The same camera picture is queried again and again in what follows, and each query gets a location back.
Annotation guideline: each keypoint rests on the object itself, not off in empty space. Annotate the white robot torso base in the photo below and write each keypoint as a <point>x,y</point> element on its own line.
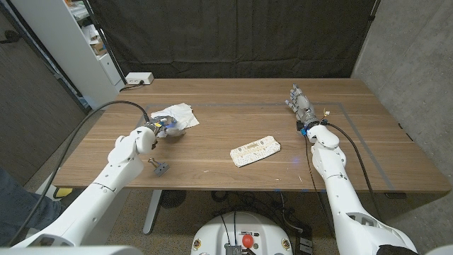
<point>219,237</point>

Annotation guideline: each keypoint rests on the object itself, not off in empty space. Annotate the white patterned pen bag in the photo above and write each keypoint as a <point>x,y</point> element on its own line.
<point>255,151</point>

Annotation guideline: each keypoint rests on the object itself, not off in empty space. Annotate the person leg in blue jeans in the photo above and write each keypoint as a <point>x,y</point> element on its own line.
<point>21,209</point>

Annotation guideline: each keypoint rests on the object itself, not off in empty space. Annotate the white paper towel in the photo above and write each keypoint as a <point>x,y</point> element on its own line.
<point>182,113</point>

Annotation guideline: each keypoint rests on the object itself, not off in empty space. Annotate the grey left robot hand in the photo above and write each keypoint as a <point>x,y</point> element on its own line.
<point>169,124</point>

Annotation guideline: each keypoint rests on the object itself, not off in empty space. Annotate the white table leg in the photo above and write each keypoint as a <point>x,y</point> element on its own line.
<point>152,212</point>

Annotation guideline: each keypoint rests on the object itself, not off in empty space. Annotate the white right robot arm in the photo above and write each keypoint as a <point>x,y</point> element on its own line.
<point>343,205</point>

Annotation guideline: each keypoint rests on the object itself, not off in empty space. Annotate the white power strip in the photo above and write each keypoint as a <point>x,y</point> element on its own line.
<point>139,78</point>

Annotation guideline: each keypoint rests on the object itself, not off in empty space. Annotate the black backdrop stand pole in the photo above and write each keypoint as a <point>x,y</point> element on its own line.
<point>106,44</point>

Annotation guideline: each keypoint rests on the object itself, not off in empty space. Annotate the yellow floor object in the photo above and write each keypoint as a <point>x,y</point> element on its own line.
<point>63,192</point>

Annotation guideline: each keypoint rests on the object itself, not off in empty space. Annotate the brown cardboard box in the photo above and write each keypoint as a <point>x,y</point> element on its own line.
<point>98,48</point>

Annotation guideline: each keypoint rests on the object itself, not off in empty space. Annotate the red emergency stop button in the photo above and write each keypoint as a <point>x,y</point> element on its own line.
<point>247,241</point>

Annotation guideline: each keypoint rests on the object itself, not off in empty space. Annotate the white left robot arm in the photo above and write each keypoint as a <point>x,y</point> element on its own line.
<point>106,184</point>

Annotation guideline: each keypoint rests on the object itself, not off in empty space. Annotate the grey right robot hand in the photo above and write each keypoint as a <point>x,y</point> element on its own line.
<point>303,104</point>

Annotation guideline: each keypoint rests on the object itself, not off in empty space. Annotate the white shelf cabinet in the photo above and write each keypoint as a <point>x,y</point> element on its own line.
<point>70,53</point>

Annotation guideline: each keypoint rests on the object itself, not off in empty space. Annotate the black round ribbed disc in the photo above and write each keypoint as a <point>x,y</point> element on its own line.
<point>172,198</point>

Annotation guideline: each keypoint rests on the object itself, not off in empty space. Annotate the black floor power strip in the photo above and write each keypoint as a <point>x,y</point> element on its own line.
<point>304,244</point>

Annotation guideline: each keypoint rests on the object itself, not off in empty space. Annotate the grey binder clip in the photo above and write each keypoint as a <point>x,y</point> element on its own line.
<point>161,169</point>

